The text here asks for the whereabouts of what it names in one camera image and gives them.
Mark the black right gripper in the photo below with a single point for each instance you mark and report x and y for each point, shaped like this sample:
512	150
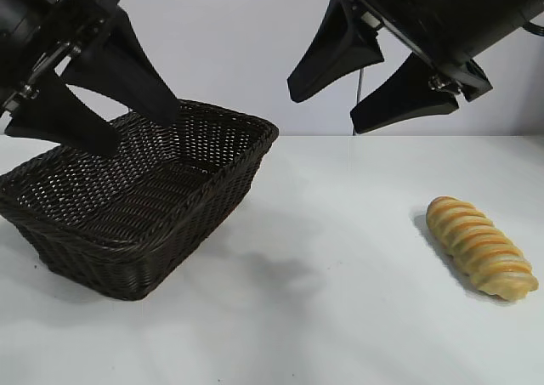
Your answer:
446	11

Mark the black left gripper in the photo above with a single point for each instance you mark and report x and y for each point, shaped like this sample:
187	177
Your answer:
64	15

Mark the dark brown wicker basket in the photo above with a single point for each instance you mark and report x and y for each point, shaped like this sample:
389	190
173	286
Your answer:
149	232

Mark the long twisted golden bread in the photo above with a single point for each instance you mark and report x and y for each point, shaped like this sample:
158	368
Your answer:
476	245

